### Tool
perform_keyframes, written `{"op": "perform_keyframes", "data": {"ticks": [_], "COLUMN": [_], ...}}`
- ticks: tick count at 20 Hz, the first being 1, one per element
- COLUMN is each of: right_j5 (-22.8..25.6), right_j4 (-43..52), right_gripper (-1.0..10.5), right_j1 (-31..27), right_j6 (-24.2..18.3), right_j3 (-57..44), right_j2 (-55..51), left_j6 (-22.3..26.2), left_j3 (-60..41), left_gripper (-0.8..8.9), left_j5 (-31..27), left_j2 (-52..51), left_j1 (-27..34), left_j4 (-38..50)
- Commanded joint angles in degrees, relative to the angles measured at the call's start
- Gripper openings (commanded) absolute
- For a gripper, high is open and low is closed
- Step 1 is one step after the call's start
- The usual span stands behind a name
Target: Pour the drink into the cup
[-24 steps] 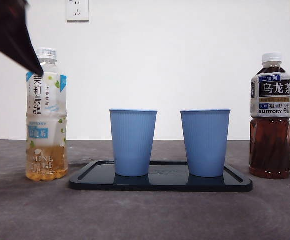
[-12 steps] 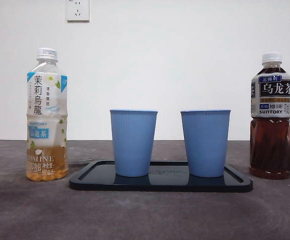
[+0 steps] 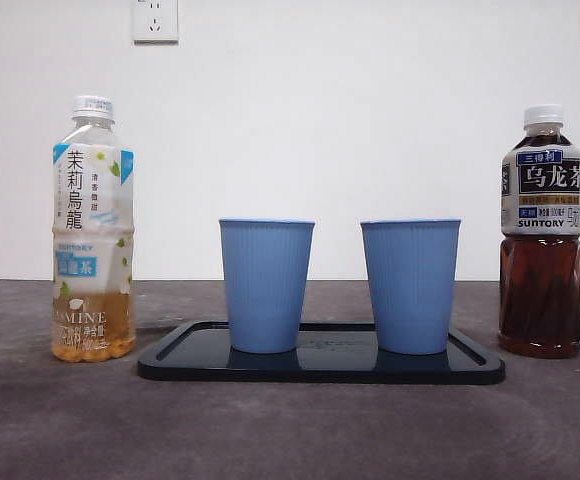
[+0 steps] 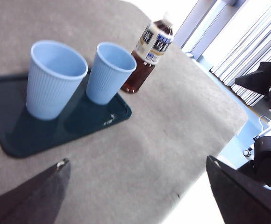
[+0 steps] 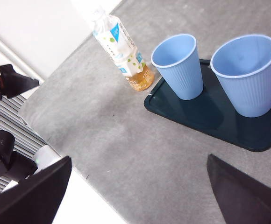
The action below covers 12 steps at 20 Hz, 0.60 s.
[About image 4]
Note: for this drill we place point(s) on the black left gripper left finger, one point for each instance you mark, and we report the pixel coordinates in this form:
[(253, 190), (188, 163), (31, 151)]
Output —
[(25, 200)]

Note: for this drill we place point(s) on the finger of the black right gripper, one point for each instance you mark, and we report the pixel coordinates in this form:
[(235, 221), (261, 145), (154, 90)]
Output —
[(257, 80)]

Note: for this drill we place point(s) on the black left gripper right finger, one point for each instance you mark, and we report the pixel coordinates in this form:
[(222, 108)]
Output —
[(247, 203)]

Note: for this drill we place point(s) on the dark oolong tea bottle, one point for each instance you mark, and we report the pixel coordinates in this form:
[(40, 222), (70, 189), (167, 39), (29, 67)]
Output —
[(135, 79)]

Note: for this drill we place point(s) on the blue ribbed cup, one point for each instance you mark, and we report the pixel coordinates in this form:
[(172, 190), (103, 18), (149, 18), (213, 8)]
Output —
[(51, 98), (102, 88)]

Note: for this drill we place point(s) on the dark blue rectangular tray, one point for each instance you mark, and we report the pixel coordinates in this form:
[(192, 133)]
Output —
[(56, 137)]

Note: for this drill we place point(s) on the grey window frame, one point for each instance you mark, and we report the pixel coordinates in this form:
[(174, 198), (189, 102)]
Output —
[(196, 30)]

